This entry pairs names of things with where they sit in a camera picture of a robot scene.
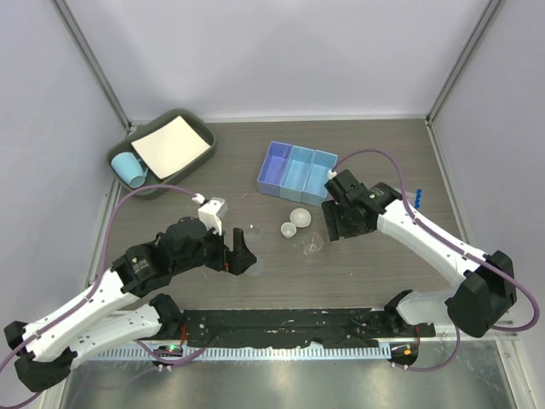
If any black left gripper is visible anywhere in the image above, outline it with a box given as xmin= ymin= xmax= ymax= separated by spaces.
xmin=173 ymin=222 xmax=256 ymax=274

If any clear glass beaker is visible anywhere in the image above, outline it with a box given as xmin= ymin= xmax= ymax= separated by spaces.
xmin=301 ymin=232 xmax=324 ymax=257

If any clear test tube rack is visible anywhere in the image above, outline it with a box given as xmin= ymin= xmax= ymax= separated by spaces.
xmin=404 ymin=191 xmax=422 ymax=210

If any blue tiered organizer box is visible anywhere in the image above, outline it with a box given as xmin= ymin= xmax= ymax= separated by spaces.
xmin=257 ymin=141 xmax=338 ymax=207

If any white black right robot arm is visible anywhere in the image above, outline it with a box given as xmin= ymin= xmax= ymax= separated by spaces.
xmin=322 ymin=170 xmax=517 ymax=337

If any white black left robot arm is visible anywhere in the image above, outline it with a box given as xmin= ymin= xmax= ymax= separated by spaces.
xmin=4 ymin=217 xmax=257 ymax=393

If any clear glass watch dish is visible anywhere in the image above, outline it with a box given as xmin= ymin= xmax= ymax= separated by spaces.
xmin=245 ymin=223 xmax=262 ymax=243

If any large white ceramic bowl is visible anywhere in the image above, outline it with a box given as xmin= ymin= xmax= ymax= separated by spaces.
xmin=290 ymin=208 xmax=312 ymax=228

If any small white ceramic bowl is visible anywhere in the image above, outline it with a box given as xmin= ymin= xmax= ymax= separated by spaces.
xmin=280 ymin=222 xmax=297 ymax=239

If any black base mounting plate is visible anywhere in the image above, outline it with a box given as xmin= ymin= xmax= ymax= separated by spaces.
xmin=132 ymin=305 xmax=438 ymax=349

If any white square plate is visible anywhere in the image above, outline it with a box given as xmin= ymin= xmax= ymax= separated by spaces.
xmin=131 ymin=116 xmax=210 ymax=180

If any dark green plastic tray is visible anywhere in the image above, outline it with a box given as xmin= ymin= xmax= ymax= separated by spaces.
xmin=106 ymin=108 xmax=216 ymax=199

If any light blue mug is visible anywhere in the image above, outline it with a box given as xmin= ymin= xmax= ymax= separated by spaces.
xmin=111 ymin=152 xmax=148 ymax=189

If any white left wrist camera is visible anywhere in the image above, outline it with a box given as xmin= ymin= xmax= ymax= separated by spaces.
xmin=192 ymin=193 xmax=228 ymax=236

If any white slotted cable duct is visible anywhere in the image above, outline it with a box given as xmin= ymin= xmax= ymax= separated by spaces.
xmin=90 ymin=342 xmax=391 ymax=362

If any aluminium rail profile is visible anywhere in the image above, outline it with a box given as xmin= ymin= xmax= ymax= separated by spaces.
xmin=429 ymin=305 xmax=519 ymax=342

